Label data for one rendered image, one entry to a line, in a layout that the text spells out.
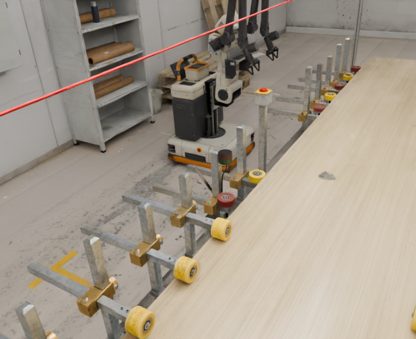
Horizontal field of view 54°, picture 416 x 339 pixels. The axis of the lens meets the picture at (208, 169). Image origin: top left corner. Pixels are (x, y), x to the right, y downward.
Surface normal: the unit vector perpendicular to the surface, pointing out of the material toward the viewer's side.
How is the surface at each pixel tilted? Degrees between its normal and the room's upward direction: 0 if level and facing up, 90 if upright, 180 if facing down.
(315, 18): 90
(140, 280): 0
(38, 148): 90
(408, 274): 0
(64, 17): 90
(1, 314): 0
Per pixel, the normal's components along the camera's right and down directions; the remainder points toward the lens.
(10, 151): 0.86, 0.22
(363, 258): -0.05, -0.87
